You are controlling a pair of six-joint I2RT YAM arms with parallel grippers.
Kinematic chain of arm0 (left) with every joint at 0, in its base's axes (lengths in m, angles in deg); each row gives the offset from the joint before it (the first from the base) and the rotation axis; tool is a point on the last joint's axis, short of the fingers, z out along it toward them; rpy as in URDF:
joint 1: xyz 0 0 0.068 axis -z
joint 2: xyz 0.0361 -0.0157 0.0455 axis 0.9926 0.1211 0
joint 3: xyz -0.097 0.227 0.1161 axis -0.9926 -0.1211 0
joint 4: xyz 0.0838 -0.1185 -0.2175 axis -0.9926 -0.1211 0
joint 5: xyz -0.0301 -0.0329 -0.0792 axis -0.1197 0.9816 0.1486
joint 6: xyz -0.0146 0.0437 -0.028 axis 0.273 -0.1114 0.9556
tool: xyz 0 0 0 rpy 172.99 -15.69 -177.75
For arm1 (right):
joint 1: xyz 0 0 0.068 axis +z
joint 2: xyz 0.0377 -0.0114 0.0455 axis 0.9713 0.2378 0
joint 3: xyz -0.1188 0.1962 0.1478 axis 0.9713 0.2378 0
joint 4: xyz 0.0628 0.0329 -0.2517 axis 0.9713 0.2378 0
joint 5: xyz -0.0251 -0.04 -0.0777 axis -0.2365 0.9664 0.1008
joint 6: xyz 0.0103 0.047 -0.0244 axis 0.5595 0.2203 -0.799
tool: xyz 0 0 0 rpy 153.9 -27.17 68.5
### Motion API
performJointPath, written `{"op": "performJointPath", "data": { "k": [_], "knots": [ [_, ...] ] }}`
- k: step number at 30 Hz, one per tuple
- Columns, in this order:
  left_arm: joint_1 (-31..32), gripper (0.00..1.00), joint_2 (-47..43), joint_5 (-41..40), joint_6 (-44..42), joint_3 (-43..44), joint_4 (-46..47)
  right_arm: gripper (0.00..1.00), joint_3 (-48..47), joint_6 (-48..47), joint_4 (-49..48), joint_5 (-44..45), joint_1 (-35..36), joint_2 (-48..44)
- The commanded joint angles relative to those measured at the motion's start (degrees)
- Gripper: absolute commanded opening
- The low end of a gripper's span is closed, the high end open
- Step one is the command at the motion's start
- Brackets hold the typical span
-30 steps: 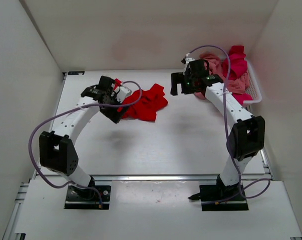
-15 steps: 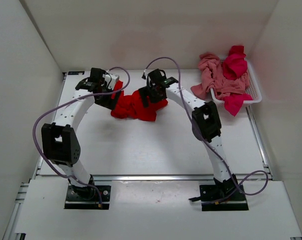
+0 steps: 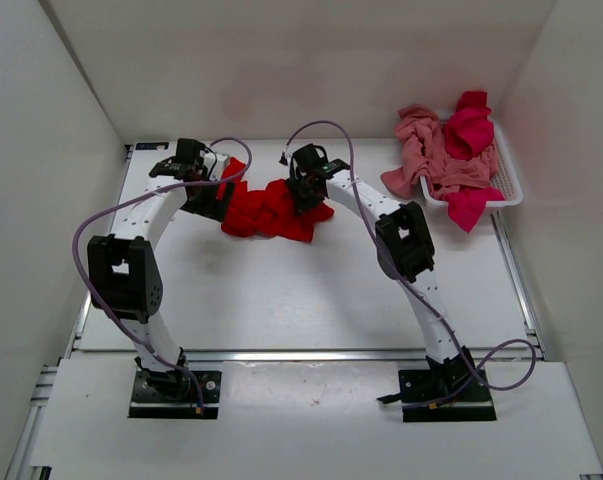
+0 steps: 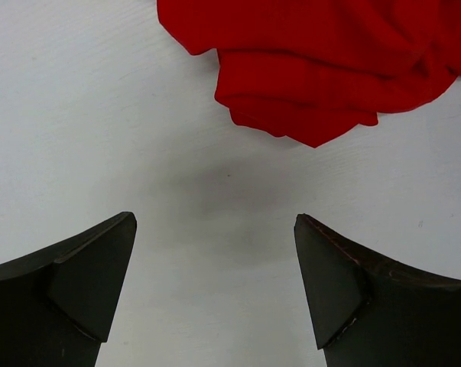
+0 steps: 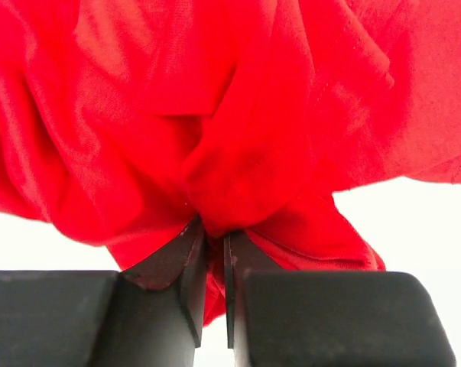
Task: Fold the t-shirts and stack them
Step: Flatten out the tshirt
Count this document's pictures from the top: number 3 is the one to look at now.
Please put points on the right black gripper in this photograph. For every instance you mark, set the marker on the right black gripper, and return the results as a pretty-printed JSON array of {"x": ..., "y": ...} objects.
[{"x": 304, "y": 195}]

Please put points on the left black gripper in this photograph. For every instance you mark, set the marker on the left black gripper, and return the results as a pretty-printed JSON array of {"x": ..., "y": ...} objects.
[{"x": 214, "y": 208}]

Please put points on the red t shirt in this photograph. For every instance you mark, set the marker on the red t shirt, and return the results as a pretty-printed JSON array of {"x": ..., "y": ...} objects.
[{"x": 270, "y": 213}]

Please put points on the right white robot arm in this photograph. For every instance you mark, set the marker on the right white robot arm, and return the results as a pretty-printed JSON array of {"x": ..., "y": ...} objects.
[{"x": 405, "y": 250}]

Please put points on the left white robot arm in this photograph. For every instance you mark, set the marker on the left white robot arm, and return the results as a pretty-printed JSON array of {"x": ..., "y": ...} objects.
[{"x": 122, "y": 266}]

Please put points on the light pink t shirt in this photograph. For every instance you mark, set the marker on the light pink t shirt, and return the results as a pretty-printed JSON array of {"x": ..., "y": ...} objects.
[{"x": 423, "y": 156}]

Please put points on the magenta t shirt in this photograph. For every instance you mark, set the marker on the magenta t shirt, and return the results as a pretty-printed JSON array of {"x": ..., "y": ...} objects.
[{"x": 469, "y": 142}]

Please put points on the white plastic basket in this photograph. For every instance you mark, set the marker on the white plastic basket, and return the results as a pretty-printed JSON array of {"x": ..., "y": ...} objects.
[{"x": 506, "y": 180}]

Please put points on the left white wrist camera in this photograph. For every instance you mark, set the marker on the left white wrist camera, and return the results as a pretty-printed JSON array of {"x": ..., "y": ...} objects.
[{"x": 215, "y": 164}]

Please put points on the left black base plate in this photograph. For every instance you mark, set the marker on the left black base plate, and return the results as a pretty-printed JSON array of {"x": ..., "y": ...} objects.
[{"x": 174, "y": 396}]

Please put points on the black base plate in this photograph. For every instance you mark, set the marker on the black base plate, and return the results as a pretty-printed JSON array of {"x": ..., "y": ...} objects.
[
  {"x": 174, "y": 396},
  {"x": 425, "y": 398}
]

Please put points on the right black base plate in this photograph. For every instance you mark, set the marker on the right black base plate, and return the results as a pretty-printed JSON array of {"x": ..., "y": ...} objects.
[{"x": 425, "y": 398}]

